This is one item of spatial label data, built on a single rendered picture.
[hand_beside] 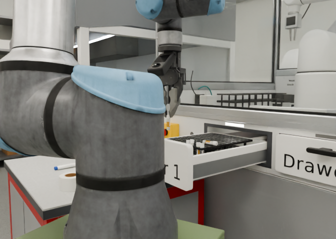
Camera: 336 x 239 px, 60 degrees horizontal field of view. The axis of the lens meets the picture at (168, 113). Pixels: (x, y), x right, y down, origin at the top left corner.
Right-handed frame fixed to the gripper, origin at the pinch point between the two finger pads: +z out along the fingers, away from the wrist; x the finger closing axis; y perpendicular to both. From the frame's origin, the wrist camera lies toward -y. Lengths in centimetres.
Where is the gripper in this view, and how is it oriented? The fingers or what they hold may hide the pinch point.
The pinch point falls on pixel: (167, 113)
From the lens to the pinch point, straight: 88.2
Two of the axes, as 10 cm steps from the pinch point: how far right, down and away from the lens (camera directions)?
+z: 0.1, 10.0, 0.9
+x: -9.3, -0.3, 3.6
